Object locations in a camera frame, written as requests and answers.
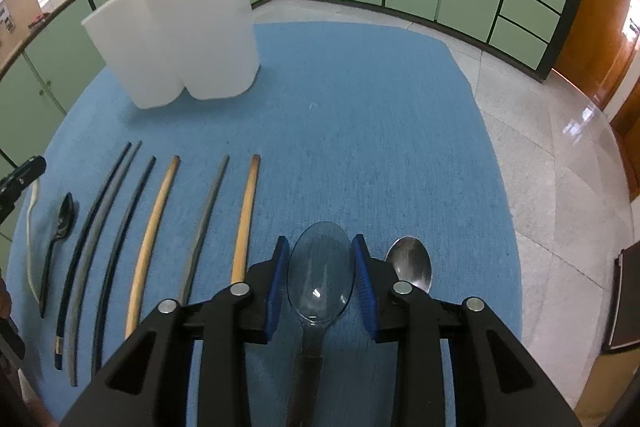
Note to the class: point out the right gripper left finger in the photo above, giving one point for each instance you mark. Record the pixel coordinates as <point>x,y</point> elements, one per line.
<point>146,381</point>

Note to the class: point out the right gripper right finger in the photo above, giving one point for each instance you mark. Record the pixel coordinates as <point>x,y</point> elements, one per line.
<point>496,381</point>

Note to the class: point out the black small spoon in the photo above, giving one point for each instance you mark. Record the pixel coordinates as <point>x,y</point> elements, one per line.
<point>66,219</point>

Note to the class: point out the metal spoon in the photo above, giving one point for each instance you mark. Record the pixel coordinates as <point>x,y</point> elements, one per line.
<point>411,262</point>

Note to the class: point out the light wooden chopstick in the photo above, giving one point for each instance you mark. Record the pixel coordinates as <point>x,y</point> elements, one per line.
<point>144,257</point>

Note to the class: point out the brown wooden chopstick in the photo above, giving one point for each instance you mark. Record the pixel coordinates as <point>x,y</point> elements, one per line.
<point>243,236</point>

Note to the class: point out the dark grey chopstick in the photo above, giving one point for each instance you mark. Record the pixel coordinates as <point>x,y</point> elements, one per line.
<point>200,234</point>

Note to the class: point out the wooden chair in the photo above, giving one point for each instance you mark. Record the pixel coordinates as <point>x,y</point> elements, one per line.
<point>611,395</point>

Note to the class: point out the red cloth on counter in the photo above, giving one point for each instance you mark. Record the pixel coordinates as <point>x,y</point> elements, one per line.
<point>39,20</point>

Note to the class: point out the cardboard box with printed picture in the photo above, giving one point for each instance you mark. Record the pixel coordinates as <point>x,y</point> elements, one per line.
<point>16,16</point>

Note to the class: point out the white two-compartment utensil holder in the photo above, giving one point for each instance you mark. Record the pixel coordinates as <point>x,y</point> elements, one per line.
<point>158,49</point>

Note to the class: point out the blue table mat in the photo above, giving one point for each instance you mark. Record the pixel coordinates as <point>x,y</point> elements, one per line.
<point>373,128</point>

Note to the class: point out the wooden door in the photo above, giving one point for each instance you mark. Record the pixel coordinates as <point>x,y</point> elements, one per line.
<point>626,128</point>
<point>596,53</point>

